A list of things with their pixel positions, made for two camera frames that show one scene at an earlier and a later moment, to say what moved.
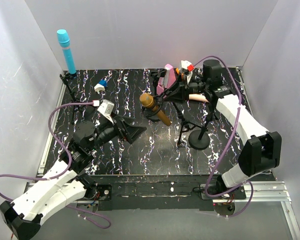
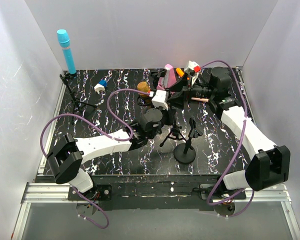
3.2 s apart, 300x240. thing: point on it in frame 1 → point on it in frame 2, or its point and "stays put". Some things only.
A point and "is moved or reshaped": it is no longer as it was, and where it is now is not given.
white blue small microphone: [100, 86] stays put
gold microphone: [147, 100] is moved or reshaped
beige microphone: [198, 97] stays put
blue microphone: [64, 39] stays put
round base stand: [199, 139] → [185, 153]
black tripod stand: [198, 139] → [175, 133]
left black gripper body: [123, 128] → [170, 110]
